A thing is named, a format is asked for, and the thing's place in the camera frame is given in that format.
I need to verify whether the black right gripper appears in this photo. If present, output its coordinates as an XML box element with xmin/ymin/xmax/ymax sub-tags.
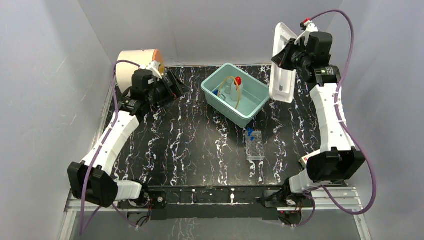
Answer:
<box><xmin>271</xmin><ymin>38</ymin><xmax>311</xmax><ymax>72</ymax></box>

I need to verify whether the white plastic bin lid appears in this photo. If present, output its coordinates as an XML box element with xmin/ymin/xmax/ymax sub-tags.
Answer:
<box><xmin>269</xmin><ymin>22</ymin><xmax>297</xmax><ymax>104</ymax></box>

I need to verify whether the tan rubber tubing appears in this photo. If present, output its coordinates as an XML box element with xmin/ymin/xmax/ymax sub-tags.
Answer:
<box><xmin>216</xmin><ymin>76</ymin><xmax>242</xmax><ymax>110</ymax></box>

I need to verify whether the white wash bottle red cap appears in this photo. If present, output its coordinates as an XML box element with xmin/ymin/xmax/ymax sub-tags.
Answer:
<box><xmin>230</xmin><ymin>76</ymin><xmax>243</xmax><ymax>102</ymax></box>

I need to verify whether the clear acrylic test tube rack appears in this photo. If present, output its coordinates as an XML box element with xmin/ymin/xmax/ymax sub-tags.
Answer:
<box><xmin>244</xmin><ymin>129</ymin><xmax>265</xmax><ymax>161</ymax></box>

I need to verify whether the small clear glass jar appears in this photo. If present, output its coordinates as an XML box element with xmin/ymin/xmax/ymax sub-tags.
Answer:
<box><xmin>224</xmin><ymin>78</ymin><xmax>234</xmax><ymax>95</ymax></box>

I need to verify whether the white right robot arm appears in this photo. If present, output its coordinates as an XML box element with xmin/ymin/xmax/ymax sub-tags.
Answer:
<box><xmin>279</xmin><ymin>31</ymin><xmax>365</xmax><ymax>207</ymax></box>

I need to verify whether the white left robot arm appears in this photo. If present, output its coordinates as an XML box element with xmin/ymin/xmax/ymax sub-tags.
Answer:
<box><xmin>67</xmin><ymin>48</ymin><xmax>298</xmax><ymax>211</ymax></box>

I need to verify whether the cream cylindrical centrifuge machine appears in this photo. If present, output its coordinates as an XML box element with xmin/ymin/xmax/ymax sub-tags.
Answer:
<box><xmin>115</xmin><ymin>49</ymin><xmax>165</xmax><ymax>93</ymax></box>

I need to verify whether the teal plastic bin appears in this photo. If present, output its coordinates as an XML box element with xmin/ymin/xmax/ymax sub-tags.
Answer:
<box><xmin>201</xmin><ymin>63</ymin><xmax>270</xmax><ymax>128</ymax></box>

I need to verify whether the small paper label card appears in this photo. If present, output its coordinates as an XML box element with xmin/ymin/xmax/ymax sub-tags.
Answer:
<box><xmin>299</xmin><ymin>155</ymin><xmax>311</xmax><ymax>168</ymax></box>

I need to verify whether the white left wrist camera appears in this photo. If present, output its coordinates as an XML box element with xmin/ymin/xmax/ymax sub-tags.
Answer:
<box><xmin>138</xmin><ymin>60</ymin><xmax>163</xmax><ymax>80</ymax></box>

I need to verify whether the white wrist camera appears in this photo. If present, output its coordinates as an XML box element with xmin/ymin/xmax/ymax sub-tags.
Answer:
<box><xmin>138</xmin><ymin>60</ymin><xmax>163</xmax><ymax>80</ymax></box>
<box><xmin>295</xmin><ymin>18</ymin><xmax>319</xmax><ymax>46</ymax></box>

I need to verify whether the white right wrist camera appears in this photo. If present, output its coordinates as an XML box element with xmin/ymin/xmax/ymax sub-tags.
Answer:
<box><xmin>295</xmin><ymin>18</ymin><xmax>319</xmax><ymax>46</ymax></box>

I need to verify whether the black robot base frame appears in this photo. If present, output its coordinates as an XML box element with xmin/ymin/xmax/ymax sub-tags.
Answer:
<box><xmin>118</xmin><ymin>185</ymin><xmax>313</xmax><ymax>225</ymax></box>

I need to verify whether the aluminium rail frame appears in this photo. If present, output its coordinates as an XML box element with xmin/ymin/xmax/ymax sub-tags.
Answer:
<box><xmin>311</xmin><ymin>186</ymin><xmax>372</xmax><ymax>240</ymax></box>

